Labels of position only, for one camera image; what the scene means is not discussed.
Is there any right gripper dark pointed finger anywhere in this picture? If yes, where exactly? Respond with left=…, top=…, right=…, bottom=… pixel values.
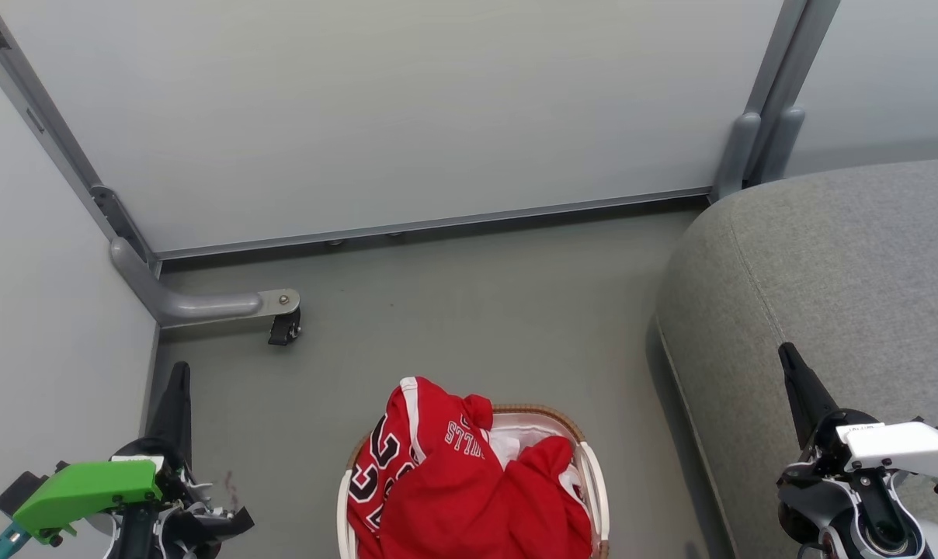
left=778, top=342, right=840, bottom=452

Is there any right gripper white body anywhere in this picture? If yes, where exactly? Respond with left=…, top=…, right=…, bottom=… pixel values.
left=836, top=421, right=938, bottom=479

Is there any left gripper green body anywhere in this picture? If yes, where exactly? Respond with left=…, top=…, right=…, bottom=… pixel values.
left=11, top=460, right=164, bottom=544

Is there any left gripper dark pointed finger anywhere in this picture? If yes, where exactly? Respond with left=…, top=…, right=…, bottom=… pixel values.
left=182, top=505, right=255, bottom=546
left=144, top=361, right=193, bottom=467

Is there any red Bulls basketball jersey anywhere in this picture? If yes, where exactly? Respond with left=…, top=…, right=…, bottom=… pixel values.
left=347, top=377, right=516, bottom=559

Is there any grey fabric sofa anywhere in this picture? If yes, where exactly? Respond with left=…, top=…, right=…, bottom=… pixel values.
left=655, top=157, right=938, bottom=559

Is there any grey partition foot bar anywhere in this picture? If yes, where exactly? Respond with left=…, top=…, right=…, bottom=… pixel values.
left=109, top=237, right=301, bottom=328

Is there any black caster wheel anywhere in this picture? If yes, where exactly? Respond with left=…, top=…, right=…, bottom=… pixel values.
left=267, top=307, right=303, bottom=347

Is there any wicker laundry basket white rim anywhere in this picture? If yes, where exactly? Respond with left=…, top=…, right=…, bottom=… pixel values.
left=336, top=403, right=612, bottom=559

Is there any white basket liner cloth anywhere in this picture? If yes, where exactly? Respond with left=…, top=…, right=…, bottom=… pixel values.
left=486, top=411, right=588, bottom=468

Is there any left arm teal cable connector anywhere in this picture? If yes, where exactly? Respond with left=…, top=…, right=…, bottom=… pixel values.
left=0, top=522, right=32, bottom=559

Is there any grey partition post rounded foot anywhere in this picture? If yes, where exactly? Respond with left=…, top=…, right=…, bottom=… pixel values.
left=755, top=0, right=842, bottom=189
left=712, top=0, right=813, bottom=204

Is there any grey partition bottom rail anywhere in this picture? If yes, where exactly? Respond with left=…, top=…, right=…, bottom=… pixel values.
left=157, top=186, right=712, bottom=262

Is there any grey partition post with hinge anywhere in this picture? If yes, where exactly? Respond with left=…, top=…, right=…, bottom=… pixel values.
left=0, top=0, right=162, bottom=276

